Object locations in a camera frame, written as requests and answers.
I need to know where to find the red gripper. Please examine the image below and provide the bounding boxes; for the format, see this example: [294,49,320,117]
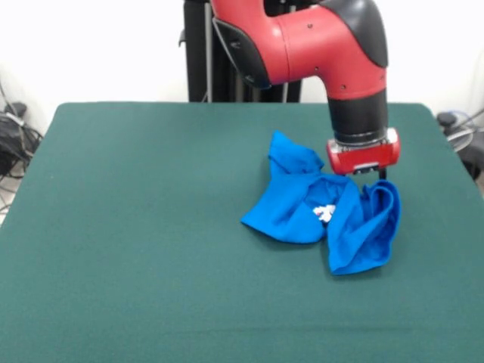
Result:
[326,127,401,182]

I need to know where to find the blue shirt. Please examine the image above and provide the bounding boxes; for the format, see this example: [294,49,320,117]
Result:
[240,130,402,276]

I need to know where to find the dark green table cloth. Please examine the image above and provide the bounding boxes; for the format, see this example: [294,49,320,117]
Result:
[0,101,484,363]

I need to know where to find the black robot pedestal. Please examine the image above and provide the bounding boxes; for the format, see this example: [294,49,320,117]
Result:
[178,0,315,103]

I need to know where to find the black cable tangle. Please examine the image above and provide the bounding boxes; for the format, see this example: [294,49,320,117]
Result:
[0,75,45,213]

